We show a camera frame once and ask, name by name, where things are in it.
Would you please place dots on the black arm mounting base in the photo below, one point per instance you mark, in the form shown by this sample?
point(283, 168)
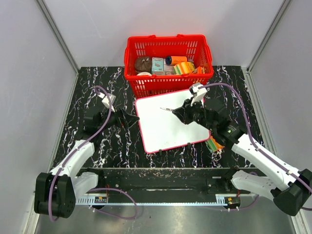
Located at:
point(209, 180)

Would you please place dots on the red whiteboard marker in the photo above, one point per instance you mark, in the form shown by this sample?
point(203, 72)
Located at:
point(166, 109)

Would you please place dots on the brown chocolate muffin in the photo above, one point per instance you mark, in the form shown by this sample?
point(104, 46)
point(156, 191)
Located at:
point(143, 64)

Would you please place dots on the pink small box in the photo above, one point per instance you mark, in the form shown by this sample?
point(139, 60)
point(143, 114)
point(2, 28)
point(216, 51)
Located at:
point(168, 69)

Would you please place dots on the orange blue can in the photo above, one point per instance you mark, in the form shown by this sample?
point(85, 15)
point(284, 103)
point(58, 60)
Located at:
point(174, 60)

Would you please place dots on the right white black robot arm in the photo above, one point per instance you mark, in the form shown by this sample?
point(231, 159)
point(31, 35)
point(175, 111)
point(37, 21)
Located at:
point(288, 187)

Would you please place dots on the teal small box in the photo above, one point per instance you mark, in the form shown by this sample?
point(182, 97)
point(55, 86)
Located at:
point(157, 66)

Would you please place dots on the white round lid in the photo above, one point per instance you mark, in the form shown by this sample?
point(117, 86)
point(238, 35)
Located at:
point(144, 74)

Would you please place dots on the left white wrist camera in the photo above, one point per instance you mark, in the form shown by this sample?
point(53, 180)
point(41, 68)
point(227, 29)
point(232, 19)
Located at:
point(107, 100)

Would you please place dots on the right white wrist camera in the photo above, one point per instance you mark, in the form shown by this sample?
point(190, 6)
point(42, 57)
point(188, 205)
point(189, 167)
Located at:
point(198, 92)

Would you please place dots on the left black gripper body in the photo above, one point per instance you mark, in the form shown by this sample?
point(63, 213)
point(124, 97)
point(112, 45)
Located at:
point(120, 120)

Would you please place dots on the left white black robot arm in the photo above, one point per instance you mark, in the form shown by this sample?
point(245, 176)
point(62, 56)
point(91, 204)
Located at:
point(57, 191)

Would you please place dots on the orange snack packet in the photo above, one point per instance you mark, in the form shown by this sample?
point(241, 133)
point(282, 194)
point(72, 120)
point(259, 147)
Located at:
point(199, 70)

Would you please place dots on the pink framed whiteboard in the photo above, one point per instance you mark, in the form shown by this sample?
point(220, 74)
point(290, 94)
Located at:
point(162, 130)

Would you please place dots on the yellow sponge pack in basket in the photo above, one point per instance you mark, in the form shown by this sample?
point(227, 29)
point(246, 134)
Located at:
point(183, 68)

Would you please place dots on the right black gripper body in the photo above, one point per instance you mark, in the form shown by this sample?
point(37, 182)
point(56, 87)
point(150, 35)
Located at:
point(194, 113)

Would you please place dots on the red plastic shopping basket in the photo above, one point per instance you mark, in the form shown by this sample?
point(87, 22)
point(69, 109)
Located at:
point(194, 47)

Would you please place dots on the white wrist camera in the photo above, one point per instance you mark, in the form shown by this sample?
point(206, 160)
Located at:
point(198, 92)
point(107, 100)

